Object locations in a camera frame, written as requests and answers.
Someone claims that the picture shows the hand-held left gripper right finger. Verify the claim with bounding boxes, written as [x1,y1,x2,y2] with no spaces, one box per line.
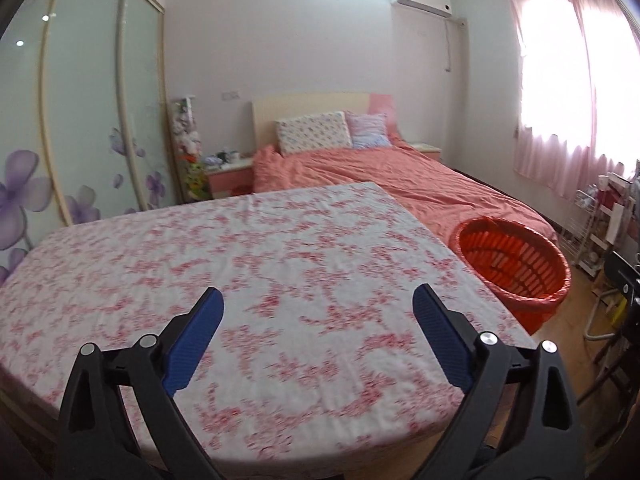
[411,283,586,480]

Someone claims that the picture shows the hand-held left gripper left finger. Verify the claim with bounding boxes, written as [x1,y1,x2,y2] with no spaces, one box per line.
[57,286,225,480]

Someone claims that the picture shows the orange plastic basket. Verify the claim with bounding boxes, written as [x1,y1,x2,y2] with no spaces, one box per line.
[448,216,572,336]

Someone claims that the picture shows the pink floral tablecloth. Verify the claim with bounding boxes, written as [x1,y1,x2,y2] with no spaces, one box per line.
[0,181,538,478]

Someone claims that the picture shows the green plush toy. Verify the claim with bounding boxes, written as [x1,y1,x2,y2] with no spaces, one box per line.
[183,160,209,202]

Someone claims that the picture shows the orange duvet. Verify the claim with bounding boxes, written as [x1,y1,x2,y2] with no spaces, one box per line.
[252,132,558,246]

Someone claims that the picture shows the pink nightstand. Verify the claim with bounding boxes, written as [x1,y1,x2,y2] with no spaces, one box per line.
[204,157,255,200]

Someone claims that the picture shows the yellow tub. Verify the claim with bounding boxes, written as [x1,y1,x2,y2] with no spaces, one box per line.
[612,295,632,332]

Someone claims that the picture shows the beige nightstand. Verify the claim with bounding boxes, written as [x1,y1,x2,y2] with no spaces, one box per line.
[415,141,444,164]

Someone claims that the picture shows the dark wooden chair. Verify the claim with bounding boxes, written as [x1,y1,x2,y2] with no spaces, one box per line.
[577,249,640,407]

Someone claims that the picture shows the pink sheer curtain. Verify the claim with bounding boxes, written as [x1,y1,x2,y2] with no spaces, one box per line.
[575,0,640,202]
[505,0,597,197]

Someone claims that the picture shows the plush toy display tube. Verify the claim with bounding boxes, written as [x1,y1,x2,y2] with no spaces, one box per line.
[171,96,202,162]

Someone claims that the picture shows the white shelf trolley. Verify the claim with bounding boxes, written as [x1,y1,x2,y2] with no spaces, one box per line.
[595,172,637,262]

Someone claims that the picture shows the striped pink pillow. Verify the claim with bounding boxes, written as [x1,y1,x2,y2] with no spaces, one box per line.
[345,112,391,150]

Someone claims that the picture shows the floral pillow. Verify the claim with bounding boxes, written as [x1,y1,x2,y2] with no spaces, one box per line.
[275,111,353,156]

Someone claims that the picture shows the floral glass wardrobe doors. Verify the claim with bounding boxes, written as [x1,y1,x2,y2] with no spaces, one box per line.
[0,0,183,286]

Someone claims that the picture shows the beige and pink headboard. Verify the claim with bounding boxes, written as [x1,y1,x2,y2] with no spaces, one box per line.
[251,92,398,156]

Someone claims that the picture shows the air conditioner pipe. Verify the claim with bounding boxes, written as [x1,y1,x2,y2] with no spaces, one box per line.
[443,15,454,74]

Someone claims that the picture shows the white tube frame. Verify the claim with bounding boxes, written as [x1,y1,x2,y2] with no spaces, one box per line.
[584,285,626,342]

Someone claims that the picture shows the white wire rack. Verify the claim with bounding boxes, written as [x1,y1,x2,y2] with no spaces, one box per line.
[574,189,609,277]

